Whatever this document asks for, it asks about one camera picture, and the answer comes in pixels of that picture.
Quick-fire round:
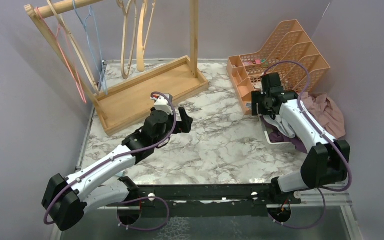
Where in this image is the blue wire hanger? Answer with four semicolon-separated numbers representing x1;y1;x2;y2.
72;0;109;96

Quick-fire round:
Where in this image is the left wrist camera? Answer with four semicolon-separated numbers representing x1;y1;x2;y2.
150;93;173;115

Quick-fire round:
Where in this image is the wooden hanger left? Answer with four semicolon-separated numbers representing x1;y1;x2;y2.
47;0;99;93

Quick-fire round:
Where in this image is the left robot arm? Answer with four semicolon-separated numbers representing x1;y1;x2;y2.
41;107;194;231

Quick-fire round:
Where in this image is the wooden hanger middle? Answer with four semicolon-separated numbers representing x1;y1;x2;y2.
116;0;138;80

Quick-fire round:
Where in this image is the wooden hanger right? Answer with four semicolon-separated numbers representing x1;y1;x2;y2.
136;0;157;72

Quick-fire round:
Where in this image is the pink wire hanger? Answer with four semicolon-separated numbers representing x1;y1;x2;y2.
35;7;87;104

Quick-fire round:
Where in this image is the wooden clothes rack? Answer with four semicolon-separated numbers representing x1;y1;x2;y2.
24;0;209;136

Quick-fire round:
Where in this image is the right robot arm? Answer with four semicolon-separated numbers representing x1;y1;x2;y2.
251;72;353;204

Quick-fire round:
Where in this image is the white perforated basket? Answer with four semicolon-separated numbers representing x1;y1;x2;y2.
260;116;296;144

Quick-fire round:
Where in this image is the pink skirt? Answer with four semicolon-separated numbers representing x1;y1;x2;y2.
301;92;346;139

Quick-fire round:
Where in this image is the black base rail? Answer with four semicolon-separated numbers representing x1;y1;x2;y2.
110;177;302;223

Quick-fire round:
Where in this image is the orange plastic desk organizer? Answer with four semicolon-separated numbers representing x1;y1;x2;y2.
227;19;330;115

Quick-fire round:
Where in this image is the purple garment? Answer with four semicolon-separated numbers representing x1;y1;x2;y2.
260;117;308;154

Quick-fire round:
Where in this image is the wooden hanger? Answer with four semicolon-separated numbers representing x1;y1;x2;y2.
116;0;138;80
47;0;99;93
136;0;157;72

